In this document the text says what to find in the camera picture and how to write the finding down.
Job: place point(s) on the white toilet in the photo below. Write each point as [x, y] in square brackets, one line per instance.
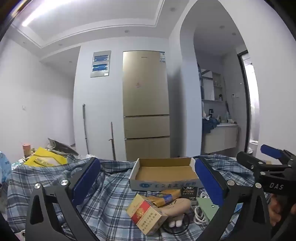
[253, 147]

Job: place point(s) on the person's right hand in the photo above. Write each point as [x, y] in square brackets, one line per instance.
[275, 208]

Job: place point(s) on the beige round plush toy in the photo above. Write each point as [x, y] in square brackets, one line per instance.
[178, 206]

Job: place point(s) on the mirror wall cabinet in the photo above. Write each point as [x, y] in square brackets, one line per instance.
[211, 83]

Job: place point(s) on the yellow plastic bag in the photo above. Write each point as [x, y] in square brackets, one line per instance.
[44, 160]

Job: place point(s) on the small black box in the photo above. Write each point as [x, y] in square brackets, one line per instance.
[189, 193]

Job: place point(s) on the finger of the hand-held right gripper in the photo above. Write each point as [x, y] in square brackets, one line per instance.
[270, 150]
[248, 162]

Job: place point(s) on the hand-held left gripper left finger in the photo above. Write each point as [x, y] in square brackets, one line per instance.
[85, 183]

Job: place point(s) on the light blue plastic bag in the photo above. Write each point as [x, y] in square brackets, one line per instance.
[4, 166]

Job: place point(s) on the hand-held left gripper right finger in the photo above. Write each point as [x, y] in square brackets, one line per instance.
[208, 183]

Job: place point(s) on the orange cup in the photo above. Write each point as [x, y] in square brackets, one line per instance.
[26, 150]

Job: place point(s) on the red cigarette pack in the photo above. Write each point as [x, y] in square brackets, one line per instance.
[143, 213]

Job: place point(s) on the grey bag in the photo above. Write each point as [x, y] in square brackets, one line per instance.
[61, 146]

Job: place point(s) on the dark blue towel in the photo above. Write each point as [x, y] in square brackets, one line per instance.
[209, 125]

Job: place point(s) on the gold cigarette pack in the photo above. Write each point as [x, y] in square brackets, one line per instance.
[161, 199]

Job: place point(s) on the blue plaid blanket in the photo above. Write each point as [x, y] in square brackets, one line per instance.
[111, 197]

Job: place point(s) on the cardboard box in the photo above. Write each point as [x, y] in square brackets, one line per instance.
[166, 173]

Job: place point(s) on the black door frame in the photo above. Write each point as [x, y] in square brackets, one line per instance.
[245, 92]

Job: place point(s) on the grey electrical panel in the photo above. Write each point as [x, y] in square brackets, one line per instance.
[100, 64]

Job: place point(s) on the white vanity cabinet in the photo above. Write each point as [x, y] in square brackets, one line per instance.
[219, 139]

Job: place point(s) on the green sponge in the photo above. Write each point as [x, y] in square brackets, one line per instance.
[207, 207]

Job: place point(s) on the gold refrigerator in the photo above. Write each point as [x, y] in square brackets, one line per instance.
[145, 97]

